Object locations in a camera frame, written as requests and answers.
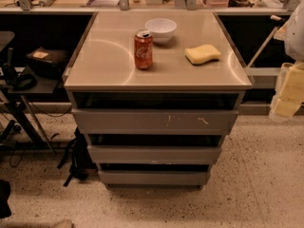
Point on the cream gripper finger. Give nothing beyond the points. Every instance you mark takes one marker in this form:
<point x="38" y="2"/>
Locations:
<point x="291" y="95"/>
<point x="279" y="83"/>

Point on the grey top drawer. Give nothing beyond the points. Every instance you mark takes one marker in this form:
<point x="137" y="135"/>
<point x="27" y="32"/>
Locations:
<point x="155" y="122"/>

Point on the grey drawer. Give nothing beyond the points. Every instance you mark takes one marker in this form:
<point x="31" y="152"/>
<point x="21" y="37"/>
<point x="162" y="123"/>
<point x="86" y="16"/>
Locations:
<point x="155" y="122"/>
<point x="154" y="178"/>
<point x="151" y="155"/>

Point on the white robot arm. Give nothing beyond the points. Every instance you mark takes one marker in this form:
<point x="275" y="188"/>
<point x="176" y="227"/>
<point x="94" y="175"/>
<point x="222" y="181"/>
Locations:
<point x="292" y="34"/>

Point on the grey drawer cabinet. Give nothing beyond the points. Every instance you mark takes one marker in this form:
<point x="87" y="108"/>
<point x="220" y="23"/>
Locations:
<point x="103" y="76"/>

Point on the grey middle drawer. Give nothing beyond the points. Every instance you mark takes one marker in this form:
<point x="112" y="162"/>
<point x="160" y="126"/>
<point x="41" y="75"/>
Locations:
<point x="151" y="155"/>

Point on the grey bottom drawer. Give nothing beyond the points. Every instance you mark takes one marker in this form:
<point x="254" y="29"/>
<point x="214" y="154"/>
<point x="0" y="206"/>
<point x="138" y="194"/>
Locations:
<point x="154" y="178"/>

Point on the yellow sponge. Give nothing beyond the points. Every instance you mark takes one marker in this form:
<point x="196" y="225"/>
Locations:
<point x="202" y="54"/>

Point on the white bowl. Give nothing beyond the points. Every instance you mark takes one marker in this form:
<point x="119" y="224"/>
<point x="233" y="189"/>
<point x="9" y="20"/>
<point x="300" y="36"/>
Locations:
<point x="162" y="30"/>

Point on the red cola can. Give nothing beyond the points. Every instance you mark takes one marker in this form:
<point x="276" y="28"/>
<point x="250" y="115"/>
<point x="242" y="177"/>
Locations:
<point x="143" y="42"/>

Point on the black box with label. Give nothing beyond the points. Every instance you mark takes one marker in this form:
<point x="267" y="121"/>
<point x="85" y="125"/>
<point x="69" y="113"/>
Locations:
<point x="48" y="63"/>

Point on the black headphones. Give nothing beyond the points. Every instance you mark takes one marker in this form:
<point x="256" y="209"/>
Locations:
<point x="23" y="82"/>

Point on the black side table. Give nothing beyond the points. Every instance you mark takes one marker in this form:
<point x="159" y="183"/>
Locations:
<point x="9" y="73"/>

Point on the grey-handled stick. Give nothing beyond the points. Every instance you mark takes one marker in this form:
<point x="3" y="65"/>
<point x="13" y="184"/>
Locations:
<point x="279" y="22"/>

